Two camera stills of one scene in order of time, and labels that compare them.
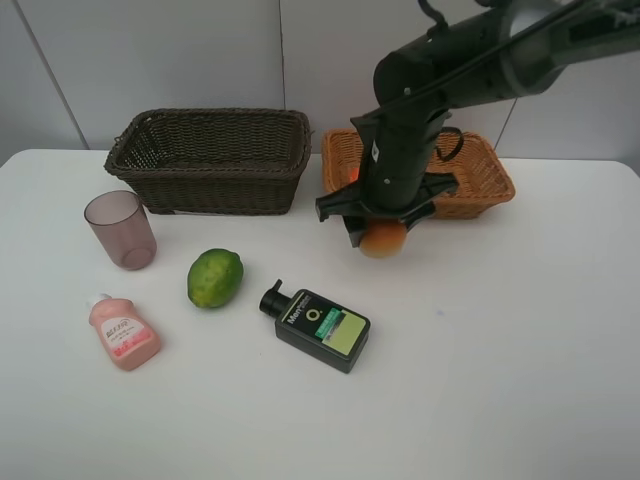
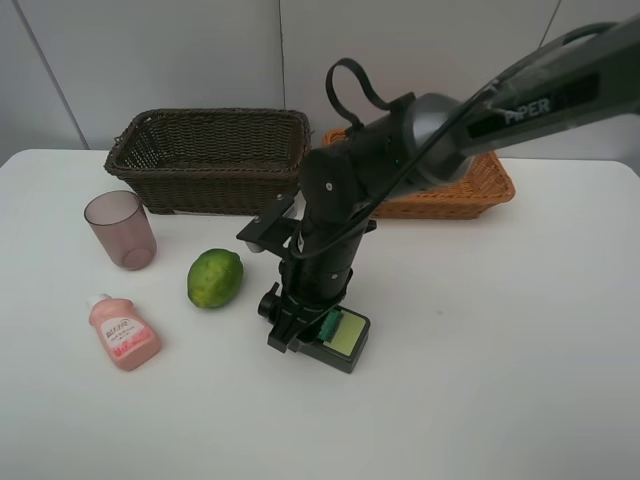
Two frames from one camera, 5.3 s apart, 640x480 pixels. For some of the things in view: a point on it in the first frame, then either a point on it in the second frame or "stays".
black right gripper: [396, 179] -> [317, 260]
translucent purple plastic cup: [121, 225] stays
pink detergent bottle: [131, 340] stays
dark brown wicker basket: [213, 161] stays
